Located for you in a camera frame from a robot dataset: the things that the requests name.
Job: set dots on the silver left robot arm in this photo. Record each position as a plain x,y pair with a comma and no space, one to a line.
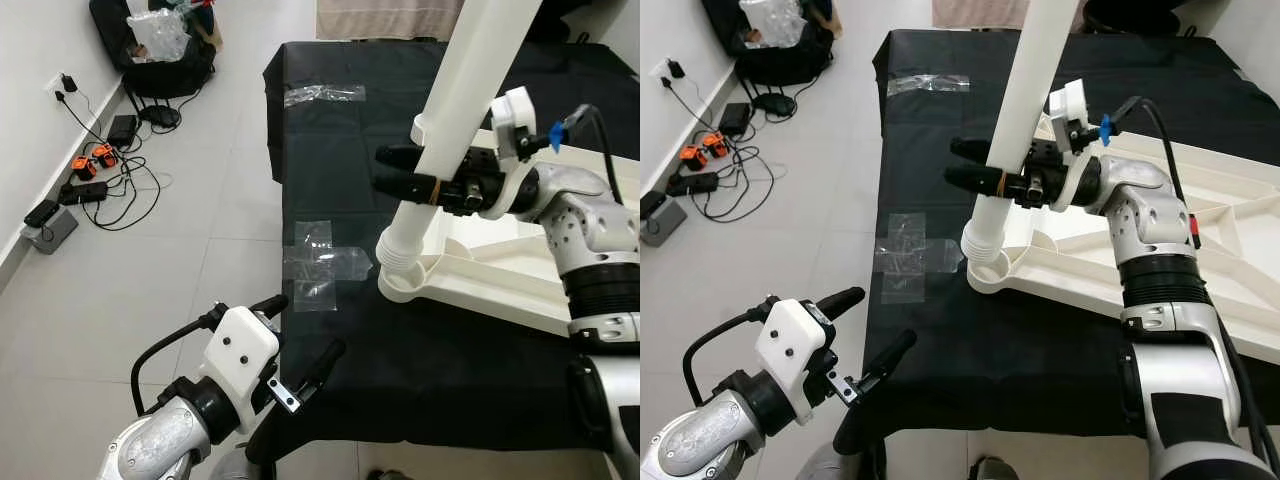
160,445
700,440

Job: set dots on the tan rubber band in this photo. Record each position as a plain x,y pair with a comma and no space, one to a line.
1003,183
436,192

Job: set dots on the black tablecloth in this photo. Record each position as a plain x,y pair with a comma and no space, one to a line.
330,150
930,150

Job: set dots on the clear plastic sheet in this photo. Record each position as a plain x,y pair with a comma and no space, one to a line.
915,255
320,265

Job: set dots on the clear plastic hardware bag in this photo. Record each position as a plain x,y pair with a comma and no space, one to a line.
928,84
325,95

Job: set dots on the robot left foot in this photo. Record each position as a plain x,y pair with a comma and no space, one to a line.
840,462
235,465

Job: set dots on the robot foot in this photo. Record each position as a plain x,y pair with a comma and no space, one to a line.
235,465
390,475
993,470
840,462

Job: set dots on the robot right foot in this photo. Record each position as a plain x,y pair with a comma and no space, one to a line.
390,475
993,470

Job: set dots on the beige cloth covered bench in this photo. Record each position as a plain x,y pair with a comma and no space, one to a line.
980,12
390,18

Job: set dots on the flat black adapter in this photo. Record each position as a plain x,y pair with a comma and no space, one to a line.
42,212
652,203

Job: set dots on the black power strip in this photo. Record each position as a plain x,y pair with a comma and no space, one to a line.
82,193
694,184

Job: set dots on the large black bowl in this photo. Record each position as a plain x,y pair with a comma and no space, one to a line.
565,18
1135,15

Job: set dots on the person's bare foot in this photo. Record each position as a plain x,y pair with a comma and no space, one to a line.
213,38
828,25

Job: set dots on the grey box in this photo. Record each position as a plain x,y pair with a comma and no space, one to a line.
668,225
55,235

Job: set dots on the orange black battery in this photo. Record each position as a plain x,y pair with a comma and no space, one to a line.
104,156
694,158
84,168
715,145

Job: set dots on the black power adapter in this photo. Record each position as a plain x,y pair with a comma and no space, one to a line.
122,130
736,119

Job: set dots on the black plug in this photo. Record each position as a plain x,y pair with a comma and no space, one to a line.
69,82
677,69

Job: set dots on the crumpled clear plastic bag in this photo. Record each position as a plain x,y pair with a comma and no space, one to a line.
772,22
158,35

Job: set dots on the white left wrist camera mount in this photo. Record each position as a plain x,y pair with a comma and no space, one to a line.
240,355
792,345

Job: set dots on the white wall socket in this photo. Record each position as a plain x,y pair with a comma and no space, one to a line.
54,84
664,72

